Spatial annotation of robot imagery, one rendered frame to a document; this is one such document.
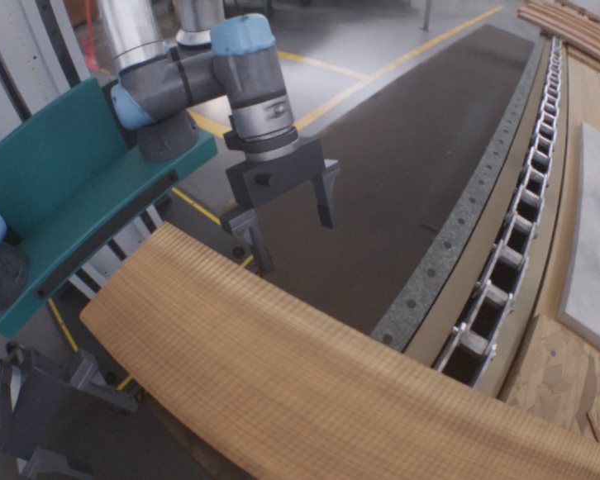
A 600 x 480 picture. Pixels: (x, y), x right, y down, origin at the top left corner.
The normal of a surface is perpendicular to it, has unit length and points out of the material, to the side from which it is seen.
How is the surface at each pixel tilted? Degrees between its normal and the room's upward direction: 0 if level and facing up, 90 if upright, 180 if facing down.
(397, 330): 0
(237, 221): 67
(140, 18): 71
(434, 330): 0
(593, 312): 0
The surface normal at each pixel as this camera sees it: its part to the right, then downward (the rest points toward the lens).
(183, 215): -0.05, -0.59
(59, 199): 0.77, 0.49
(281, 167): 0.65, 0.26
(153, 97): 0.42, 0.51
